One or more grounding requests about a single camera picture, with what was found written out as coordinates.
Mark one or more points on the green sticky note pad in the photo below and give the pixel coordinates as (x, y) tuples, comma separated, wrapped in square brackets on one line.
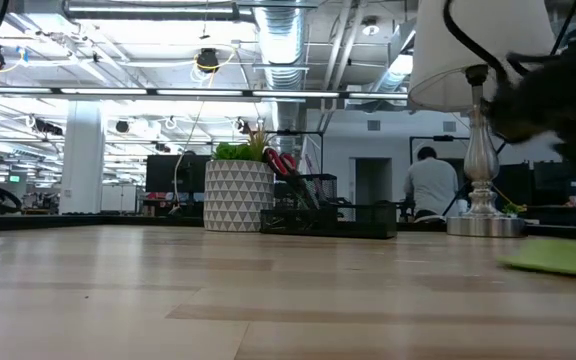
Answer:
[(558, 257)]

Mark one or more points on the purple pen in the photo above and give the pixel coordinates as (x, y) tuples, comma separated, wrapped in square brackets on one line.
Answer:
[(310, 169)]

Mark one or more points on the black mesh desk organizer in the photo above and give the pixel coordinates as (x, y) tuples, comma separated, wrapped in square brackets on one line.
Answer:
[(328, 225)]

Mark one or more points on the white shade table lamp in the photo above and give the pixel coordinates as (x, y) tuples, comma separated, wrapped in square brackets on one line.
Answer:
[(480, 160)]

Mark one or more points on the person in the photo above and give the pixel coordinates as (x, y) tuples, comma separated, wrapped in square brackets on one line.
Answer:
[(430, 185)]

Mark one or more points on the succulent in patterned pot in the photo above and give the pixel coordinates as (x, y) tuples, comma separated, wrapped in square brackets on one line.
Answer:
[(238, 200)]

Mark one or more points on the overhead light bar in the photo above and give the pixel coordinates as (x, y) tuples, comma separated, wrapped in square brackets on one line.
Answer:
[(193, 92)]

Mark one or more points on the black background monitor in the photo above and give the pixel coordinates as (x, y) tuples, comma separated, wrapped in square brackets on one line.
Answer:
[(168, 172)]

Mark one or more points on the white pillar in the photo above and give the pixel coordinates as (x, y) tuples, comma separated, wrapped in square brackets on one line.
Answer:
[(82, 160)]

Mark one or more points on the silver ventilation duct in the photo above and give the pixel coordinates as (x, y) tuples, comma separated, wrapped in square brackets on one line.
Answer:
[(280, 40)]

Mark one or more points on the black overhead camera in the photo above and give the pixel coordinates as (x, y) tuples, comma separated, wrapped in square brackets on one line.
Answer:
[(208, 60)]

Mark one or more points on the black aluminium table frame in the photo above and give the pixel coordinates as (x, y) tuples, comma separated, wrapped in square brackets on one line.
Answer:
[(93, 220)]

